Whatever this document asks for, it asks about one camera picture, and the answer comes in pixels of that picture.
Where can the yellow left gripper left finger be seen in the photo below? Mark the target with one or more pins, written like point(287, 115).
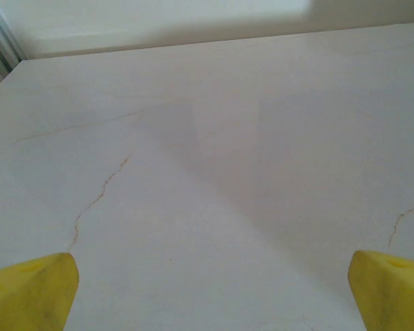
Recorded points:
point(27, 293)

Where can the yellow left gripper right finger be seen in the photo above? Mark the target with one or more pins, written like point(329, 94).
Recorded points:
point(390, 293)

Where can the aluminium frame post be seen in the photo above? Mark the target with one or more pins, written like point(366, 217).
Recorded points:
point(0, 41)

